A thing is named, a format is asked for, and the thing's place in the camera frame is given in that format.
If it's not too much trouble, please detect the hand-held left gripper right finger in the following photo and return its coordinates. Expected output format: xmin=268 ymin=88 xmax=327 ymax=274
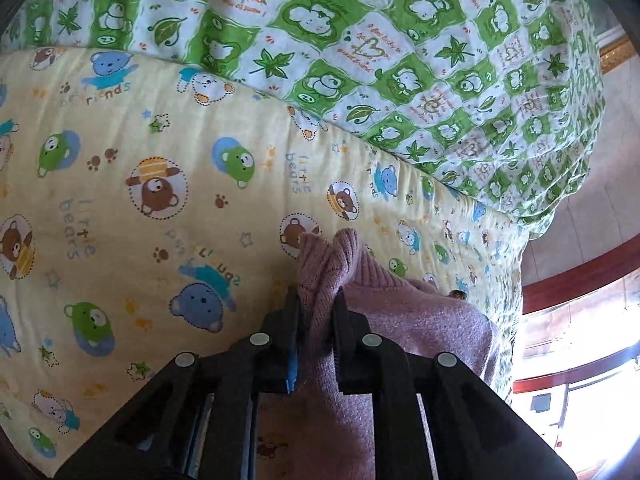
xmin=330 ymin=290 xmax=577 ymax=480

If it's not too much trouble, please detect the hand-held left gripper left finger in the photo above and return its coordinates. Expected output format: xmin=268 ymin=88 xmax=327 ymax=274
xmin=55 ymin=287 xmax=303 ymax=480

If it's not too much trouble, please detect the purple knit sweater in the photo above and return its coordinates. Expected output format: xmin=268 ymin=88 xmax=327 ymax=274
xmin=257 ymin=227 xmax=502 ymax=480

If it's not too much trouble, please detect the yellow bear-print bed sheet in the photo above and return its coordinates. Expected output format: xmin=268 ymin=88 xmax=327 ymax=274
xmin=0 ymin=47 xmax=525 ymax=480

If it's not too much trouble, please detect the green checked quilt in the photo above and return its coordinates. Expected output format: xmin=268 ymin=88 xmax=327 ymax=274
xmin=0 ymin=0 xmax=608 ymax=241

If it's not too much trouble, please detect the red wooden frame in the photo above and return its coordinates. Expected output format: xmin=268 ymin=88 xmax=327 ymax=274
xmin=510 ymin=255 xmax=640 ymax=398

